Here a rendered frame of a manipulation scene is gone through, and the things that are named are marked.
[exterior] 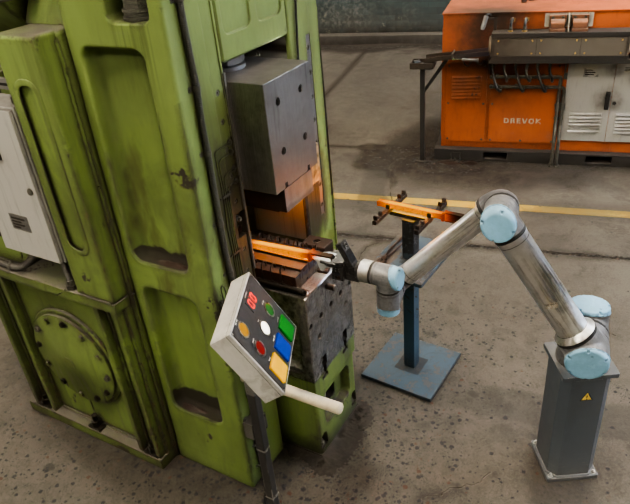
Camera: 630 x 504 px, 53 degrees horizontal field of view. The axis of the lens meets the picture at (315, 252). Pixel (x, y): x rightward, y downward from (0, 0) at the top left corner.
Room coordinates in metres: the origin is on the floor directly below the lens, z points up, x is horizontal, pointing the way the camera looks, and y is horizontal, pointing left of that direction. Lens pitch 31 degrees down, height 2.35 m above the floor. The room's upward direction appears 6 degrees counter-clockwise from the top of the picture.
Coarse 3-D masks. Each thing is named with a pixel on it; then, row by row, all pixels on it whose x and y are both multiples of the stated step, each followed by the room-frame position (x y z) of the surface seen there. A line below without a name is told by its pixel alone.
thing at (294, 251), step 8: (256, 240) 2.35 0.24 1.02; (264, 248) 2.29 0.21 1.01; (272, 248) 2.27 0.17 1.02; (280, 248) 2.25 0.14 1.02; (288, 248) 2.24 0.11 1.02; (296, 248) 2.23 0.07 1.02; (312, 248) 2.21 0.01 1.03; (304, 256) 2.19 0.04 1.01; (320, 256) 2.15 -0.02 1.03; (328, 256) 2.13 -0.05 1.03
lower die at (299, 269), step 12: (264, 240) 2.38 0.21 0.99; (264, 252) 2.28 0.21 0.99; (264, 264) 2.21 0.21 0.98; (276, 264) 2.18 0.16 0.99; (288, 264) 2.17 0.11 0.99; (300, 264) 2.16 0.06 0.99; (312, 264) 2.20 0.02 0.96; (264, 276) 2.17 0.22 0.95; (276, 276) 2.13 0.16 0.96; (288, 276) 2.10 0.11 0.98; (300, 276) 2.12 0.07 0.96
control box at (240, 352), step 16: (240, 288) 1.73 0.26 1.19; (256, 288) 1.77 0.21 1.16; (224, 304) 1.69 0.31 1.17; (240, 304) 1.63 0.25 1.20; (256, 304) 1.70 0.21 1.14; (272, 304) 1.78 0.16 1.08; (224, 320) 1.58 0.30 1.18; (240, 320) 1.57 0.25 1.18; (256, 320) 1.64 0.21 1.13; (272, 320) 1.71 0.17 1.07; (288, 320) 1.78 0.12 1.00; (224, 336) 1.49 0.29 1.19; (240, 336) 1.51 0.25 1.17; (256, 336) 1.57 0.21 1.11; (272, 336) 1.64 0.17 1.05; (224, 352) 1.48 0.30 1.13; (240, 352) 1.48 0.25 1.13; (256, 352) 1.51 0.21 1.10; (272, 352) 1.57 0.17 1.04; (240, 368) 1.48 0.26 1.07; (256, 368) 1.47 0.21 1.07; (288, 368) 1.57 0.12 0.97; (256, 384) 1.47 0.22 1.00; (272, 384) 1.47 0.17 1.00
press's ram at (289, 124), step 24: (240, 72) 2.22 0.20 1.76; (264, 72) 2.19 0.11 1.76; (288, 72) 2.18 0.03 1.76; (240, 96) 2.09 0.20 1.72; (264, 96) 2.04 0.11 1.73; (288, 96) 2.16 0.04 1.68; (240, 120) 2.10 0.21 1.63; (264, 120) 2.05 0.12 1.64; (288, 120) 2.15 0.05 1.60; (312, 120) 2.28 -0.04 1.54; (240, 144) 2.11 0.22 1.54; (264, 144) 2.06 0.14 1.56; (288, 144) 2.13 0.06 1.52; (312, 144) 2.27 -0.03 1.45; (240, 168) 2.12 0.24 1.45; (264, 168) 2.06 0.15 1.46; (288, 168) 2.12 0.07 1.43; (264, 192) 2.07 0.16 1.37
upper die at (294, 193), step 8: (304, 176) 2.20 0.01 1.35; (296, 184) 2.15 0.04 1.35; (304, 184) 2.20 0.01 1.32; (312, 184) 2.25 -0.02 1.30; (248, 192) 2.17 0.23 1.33; (256, 192) 2.15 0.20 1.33; (280, 192) 2.09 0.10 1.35; (288, 192) 2.10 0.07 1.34; (296, 192) 2.15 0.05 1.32; (304, 192) 2.19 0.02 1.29; (248, 200) 2.18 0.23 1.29; (256, 200) 2.16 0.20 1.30; (264, 200) 2.14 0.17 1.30; (272, 200) 2.12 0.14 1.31; (280, 200) 2.10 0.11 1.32; (288, 200) 2.10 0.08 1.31; (296, 200) 2.14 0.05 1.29; (272, 208) 2.12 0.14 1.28; (280, 208) 2.10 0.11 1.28; (288, 208) 2.09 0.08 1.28
